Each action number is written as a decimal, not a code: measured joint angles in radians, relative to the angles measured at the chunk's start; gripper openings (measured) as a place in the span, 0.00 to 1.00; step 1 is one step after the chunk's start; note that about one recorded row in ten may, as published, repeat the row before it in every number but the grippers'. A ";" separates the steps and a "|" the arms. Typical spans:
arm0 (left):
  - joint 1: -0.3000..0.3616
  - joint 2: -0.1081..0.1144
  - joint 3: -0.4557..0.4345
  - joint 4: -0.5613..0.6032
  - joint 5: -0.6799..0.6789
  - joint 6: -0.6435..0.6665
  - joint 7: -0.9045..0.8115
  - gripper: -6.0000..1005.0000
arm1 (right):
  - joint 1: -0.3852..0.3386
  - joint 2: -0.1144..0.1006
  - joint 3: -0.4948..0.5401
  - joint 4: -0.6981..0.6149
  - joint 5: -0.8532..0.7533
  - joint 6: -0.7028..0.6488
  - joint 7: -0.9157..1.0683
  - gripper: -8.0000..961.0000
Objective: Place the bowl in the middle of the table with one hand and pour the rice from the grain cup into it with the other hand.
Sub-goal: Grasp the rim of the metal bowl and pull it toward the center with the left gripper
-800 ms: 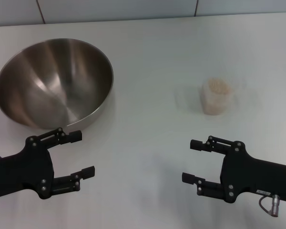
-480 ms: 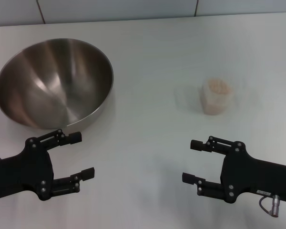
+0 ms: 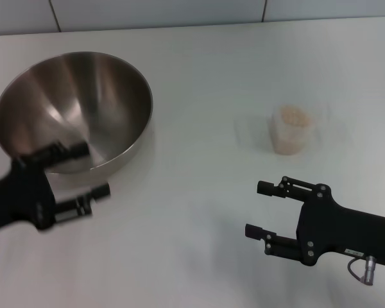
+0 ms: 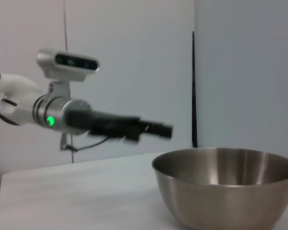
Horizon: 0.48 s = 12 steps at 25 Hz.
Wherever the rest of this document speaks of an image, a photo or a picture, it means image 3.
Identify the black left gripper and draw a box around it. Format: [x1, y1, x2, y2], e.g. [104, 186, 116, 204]
[0, 140, 112, 237]

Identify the stainless steel mixing bowl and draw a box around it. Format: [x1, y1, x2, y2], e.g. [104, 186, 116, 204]
[0, 51, 155, 186]

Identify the gripper cable with metal plug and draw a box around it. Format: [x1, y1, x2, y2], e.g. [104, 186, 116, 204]
[346, 255, 379, 286]

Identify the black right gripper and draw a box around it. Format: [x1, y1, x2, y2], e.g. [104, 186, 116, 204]
[244, 175, 385, 267]

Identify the clear plastic measuring cup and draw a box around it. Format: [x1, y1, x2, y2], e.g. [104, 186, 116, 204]
[268, 101, 328, 157]

